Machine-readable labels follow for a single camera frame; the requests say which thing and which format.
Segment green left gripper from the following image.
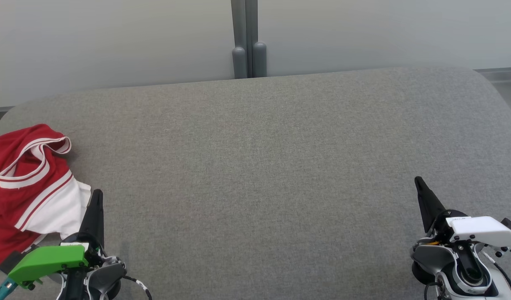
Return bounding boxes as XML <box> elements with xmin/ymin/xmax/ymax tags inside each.
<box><xmin>8</xmin><ymin>190</ymin><xmax>105</xmax><ymax>289</ymax></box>

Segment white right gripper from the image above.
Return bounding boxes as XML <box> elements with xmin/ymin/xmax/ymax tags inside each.
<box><xmin>414</xmin><ymin>176</ymin><xmax>511</xmax><ymax>250</ymax></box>

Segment red jersey white trim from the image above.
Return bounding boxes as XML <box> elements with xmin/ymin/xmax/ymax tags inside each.
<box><xmin>0</xmin><ymin>124</ymin><xmax>92</xmax><ymax>250</ymax></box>

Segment black cable white bands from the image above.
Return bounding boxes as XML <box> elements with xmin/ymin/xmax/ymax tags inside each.
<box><xmin>122</xmin><ymin>275</ymin><xmax>153</xmax><ymax>300</ymax></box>

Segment left camera cable teal plug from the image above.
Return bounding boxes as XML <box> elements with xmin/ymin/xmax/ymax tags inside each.
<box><xmin>0</xmin><ymin>278</ymin><xmax>16</xmax><ymax>300</ymax></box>

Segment grey rounded post foot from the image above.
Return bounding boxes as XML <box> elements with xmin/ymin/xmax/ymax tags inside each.
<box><xmin>233</xmin><ymin>47</ymin><xmax>248</xmax><ymax>79</ymax></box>
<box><xmin>253</xmin><ymin>42</ymin><xmax>267</xmax><ymax>78</ymax></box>

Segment grey partition post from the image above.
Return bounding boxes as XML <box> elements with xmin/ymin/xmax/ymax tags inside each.
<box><xmin>230</xmin><ymin>0</ymin><xmax>259</xmax><ymax>79</ymax></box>

